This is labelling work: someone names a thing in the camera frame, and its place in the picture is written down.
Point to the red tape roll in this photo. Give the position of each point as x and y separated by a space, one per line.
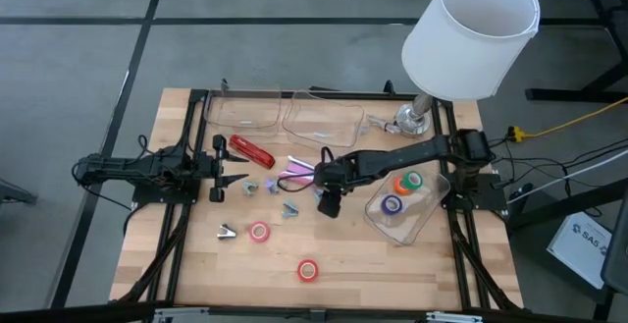
299 271

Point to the orange tape roll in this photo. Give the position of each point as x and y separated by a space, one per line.
396 187

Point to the green tape roll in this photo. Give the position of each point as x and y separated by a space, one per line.
405 181

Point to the black desk frame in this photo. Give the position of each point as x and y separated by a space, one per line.
574 94

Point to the white lamp shade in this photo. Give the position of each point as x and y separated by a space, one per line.
466 43

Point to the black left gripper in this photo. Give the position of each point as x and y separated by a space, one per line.
216 167

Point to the pink tape roll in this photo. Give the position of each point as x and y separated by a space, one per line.
252 232

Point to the dark stand foot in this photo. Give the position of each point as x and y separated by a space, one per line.
15 193

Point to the grey staple remover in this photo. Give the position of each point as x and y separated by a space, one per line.
250 189
317 194

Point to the silver metal bracket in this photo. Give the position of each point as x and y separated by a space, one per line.
179 314
454 317

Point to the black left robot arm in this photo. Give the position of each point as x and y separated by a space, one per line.
122 166

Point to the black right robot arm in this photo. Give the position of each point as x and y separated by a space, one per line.
392 158

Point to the red stapler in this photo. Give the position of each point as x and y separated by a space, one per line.
251 151

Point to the black aluminium table frame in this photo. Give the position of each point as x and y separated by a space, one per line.
373 96

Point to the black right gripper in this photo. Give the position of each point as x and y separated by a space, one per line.
331 176

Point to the white cardboard box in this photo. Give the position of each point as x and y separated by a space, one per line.
579 249

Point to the purple tape roll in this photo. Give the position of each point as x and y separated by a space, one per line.
384 205

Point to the clear plastic bin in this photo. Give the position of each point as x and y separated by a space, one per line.
319 122
417 215
245 117

